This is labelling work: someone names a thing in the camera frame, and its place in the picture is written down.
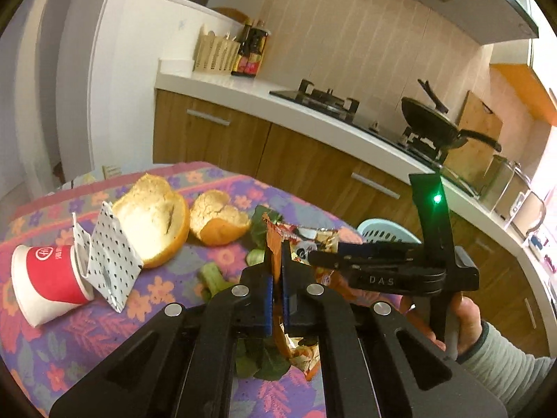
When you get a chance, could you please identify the orange wall cabinet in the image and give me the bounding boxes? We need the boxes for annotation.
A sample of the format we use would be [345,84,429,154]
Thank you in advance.
[489,39,557,127]

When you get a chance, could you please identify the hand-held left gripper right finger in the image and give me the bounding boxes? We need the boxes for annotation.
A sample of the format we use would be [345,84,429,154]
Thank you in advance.
[281,244,510,418]

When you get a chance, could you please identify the person's right hand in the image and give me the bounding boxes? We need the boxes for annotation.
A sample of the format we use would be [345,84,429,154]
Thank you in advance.
[450,295,482,358]

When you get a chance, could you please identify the small orange fruit peel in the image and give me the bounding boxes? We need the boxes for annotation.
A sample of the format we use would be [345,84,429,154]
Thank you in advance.
[190,189,252,247]

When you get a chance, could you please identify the kitchen counter with wooden cabinets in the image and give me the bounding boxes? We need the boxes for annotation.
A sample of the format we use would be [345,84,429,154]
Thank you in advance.
[152,59,557,358]

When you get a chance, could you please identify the black glass gas stove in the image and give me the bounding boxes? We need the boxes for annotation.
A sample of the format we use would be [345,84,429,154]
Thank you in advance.
[270,79,479,196]

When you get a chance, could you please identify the wooden cutting board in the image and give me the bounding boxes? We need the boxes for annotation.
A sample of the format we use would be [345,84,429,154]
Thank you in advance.
[444,91,503,184]

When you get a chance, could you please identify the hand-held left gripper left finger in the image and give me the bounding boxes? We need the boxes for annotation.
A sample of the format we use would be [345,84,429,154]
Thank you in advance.
[49,265,279,418]

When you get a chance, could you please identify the light blue plastic basket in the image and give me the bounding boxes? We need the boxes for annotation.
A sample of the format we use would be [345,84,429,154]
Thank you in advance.
[356,219,423,245]

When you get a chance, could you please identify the orange snack wrapper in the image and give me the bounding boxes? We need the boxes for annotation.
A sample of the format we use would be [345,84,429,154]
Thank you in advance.
[261,212,379,381]

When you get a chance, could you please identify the green vegetable leaf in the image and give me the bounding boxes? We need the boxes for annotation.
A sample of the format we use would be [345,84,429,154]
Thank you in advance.
[234,337,291,380]
[248,204,281,251]

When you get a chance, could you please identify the slim dark sauce bottle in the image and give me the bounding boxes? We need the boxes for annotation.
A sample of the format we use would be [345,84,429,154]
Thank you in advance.
[230,20,252,77]

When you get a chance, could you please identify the wide dark sauce bottle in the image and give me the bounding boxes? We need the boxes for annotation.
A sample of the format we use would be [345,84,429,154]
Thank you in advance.
[246,20,270,78]

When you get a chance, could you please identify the red paper cup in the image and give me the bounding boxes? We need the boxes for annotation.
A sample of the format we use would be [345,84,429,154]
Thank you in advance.
[11,244,95,327]

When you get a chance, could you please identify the person's right forearm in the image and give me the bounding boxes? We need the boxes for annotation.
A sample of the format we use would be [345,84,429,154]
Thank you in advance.
[457,320,557,418]

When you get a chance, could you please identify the large orange fruit peel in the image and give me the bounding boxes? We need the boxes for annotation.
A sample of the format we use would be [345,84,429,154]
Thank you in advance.
[112,173,191,269]

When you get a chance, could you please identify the green vegetable stem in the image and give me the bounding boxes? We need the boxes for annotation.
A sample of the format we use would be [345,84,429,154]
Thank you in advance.
[198,262,236,302]

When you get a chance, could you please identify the beige plastic utensil basket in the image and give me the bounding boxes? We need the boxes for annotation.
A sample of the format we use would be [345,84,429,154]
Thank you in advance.
[194,25,241,75]

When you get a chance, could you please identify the purple floral tablecloth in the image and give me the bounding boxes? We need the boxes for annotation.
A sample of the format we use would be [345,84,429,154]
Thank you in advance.
[0,161,410,418]

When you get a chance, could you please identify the black wok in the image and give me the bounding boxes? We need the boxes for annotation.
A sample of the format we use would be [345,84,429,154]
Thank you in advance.
[400,96,502,157]

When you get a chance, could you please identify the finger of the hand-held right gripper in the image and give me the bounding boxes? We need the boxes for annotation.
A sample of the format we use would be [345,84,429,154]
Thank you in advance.
[337,241,425,257]
[308,249,447,292]

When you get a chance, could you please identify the white polka-dot paper packet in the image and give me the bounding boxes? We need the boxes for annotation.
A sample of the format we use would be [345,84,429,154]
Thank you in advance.
[72,201,144,313]

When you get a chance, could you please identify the steel thermos flask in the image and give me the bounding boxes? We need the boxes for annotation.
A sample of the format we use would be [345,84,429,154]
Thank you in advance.
[479,155,520,214]

